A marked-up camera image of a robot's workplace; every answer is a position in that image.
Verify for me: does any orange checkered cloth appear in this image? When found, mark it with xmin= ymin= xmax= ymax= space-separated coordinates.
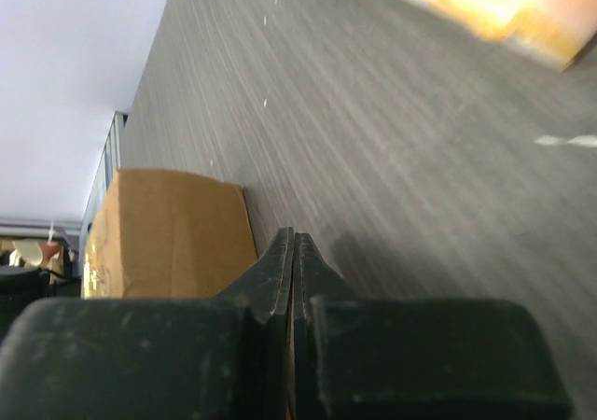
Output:
xmin=410 ymin=0 xmax=596 ymax=70

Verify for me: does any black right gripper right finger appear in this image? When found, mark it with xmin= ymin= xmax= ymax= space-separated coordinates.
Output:
xmin=293 ymin=233 xmax=574 ymax=419

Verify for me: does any brown cardboard express box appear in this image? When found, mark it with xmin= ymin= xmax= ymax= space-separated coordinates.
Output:
xmin=82 ymin=168 xmax=257 ymax=299

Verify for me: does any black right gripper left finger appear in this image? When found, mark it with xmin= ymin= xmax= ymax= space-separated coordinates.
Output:
xmin=1 ymin=228 xmax=295 ymax=419

